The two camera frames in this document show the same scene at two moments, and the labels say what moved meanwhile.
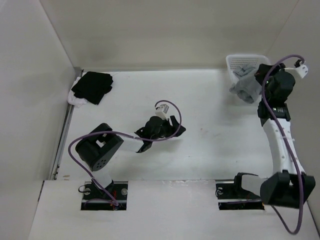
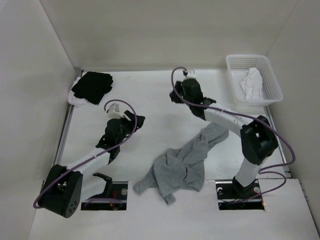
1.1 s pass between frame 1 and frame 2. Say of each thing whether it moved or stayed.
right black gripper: moved
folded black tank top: stayed
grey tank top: moved
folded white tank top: stayed
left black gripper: moved
